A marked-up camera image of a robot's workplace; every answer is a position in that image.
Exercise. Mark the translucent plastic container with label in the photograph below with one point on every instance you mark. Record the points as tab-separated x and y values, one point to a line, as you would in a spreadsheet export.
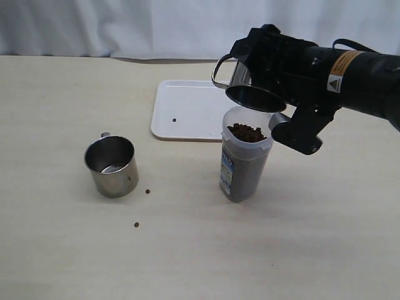
246	143

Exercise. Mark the steel mug with pellets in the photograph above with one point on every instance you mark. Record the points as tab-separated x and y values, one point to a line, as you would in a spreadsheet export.
249	90

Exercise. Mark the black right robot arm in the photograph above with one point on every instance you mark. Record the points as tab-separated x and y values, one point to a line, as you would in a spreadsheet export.
365	81

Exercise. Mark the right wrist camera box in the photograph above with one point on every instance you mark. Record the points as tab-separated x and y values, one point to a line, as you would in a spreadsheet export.
300	131

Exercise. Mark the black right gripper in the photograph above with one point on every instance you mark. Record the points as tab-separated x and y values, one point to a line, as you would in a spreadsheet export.
301	67

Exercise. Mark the white plastic tray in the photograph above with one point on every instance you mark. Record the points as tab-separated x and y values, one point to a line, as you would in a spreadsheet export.
198	106

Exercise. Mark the white curtain backdrop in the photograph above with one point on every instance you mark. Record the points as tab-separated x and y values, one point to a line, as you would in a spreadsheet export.
185	29

